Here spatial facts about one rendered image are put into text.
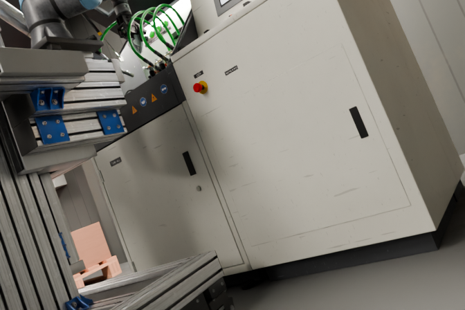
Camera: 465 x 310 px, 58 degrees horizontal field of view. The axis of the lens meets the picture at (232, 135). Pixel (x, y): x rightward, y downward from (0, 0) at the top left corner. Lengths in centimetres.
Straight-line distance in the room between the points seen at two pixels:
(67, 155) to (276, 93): 73
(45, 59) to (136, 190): 92
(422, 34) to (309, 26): 185
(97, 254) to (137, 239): 183
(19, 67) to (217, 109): 73
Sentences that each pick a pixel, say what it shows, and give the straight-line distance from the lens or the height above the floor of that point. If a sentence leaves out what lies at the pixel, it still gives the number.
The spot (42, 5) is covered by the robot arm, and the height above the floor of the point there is 118.
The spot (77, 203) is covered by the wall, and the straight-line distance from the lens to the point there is 534.
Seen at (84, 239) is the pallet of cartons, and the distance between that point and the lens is 384.
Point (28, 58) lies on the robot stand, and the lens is 123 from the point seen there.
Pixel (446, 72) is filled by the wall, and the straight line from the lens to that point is 317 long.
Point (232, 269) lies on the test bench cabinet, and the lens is 176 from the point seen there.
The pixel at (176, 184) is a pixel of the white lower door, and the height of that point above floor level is 49.
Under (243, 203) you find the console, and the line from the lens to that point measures 162.
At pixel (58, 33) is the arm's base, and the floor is 108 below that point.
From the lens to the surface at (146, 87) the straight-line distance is 184.
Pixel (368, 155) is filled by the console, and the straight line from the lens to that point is 137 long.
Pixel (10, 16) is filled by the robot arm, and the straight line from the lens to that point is 213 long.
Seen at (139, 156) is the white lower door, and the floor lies 67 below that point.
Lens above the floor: 45
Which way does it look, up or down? 5 degrees up
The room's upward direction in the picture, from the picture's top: 22 degrees counter-clockwise
